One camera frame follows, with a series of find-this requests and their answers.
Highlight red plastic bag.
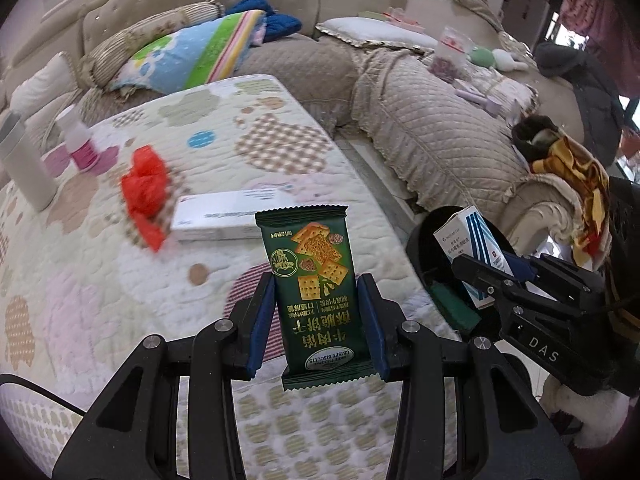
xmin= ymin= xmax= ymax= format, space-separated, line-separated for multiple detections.
xmin=121 ymin=145 xmax=172 ymax=254

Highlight clear plastic cup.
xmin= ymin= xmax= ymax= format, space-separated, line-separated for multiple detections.
xmin=432 ymin=26 xmax=474 ymax=82

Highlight yellow and brown scarf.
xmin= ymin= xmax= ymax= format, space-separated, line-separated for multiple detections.
xmin=530 ymin=135 xmax=614 ymax=272

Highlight black fuzzy hat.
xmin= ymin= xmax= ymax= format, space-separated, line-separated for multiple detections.
xmin=511 ymin=115 xmax=564 ymax=162

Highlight black round bin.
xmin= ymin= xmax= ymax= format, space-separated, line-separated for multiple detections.
xmin=405 ymin=205 xmax=532 ymax=337

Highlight colourful striped pillow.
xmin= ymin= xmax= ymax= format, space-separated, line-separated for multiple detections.
xmin=107 ymin=10 xmax=267 ymax=94

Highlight green and yellow sponge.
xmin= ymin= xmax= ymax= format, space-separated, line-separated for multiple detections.
xmin=432 ymin=282 xmax=481 ymax=332

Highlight small bottle with pink label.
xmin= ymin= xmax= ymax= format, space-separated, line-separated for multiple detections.
xmin=55 ymin=105 xmax=99 ymax=172

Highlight pink hanging clothes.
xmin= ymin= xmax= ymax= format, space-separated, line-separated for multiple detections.
xmin=550 ymin=0 xmax=640 ymax=97

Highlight blue cloth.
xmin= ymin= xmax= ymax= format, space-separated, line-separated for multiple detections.
xmin=225 ymin=0 xmax=304 ymax=44

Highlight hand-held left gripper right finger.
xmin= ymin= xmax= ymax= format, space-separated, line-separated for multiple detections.
xmin=356 ymin=272 xmax=581 ymax=480

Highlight long white flat box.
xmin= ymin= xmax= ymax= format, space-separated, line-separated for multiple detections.
xmin=170 ymin=185 xmax=297 ymax=244

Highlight patterned quilted table cover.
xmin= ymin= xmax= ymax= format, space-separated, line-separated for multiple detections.
xmin=0 ymin=75 xmax=461 ymax=477

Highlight white blue-striped small box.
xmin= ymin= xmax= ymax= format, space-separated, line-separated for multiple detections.
xmin=432 ymin=205 xmax=512 ymax=311

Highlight beige quilted sofa cover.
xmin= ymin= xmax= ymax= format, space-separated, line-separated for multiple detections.
xmin=250 ymin=35 xmax=532 ymax=212

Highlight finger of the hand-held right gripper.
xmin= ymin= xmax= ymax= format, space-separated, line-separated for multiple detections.
xmin=505 ymin=254 xmax=603 ymax=301
xmin=452 ymin=253 xmax=586 ymax=318

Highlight person's right forearm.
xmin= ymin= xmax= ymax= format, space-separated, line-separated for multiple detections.
xmin=542 ymin=375 xmax=632 ymax=449

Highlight green and white plush toy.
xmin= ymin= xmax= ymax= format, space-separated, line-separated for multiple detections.
xmin=467 ymin=46 xmax=529 ymax=73

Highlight pale purple bottle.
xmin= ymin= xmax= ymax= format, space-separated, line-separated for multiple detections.
xmin=454 ymin=87 xmax=507 ymax=117

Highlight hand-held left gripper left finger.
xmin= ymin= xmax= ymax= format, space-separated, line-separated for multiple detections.
xmin=52 ymin=272 xmax=276 ymax=480

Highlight white frilled cushion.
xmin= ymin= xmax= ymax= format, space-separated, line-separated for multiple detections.
xmin=316 ymin=17 xmax=442 ymax=54

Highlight black cable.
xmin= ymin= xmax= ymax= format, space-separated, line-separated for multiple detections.
xmin=0 ymin=372 xmax=87 ymax=417

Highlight floral striped pillow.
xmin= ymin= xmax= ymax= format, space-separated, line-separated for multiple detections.
xmin=80 ymin=2 xmax=227 ymax=87

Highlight black jacket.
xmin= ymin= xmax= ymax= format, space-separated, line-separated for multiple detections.
xmin=534 ymin=42 xmax=624 ymax=167

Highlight plain white cushion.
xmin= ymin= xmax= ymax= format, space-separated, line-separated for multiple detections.
xmin=10 ymin=52 xmax=77 ymax=122

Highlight white cylindrical bottle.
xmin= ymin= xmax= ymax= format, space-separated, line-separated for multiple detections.
xmin=0 ymin=110 xmax=59 ymax=212

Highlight green biscuit packet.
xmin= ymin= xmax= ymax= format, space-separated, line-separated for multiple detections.
xmin=254 ymin=204 xmax=377 ymax=392

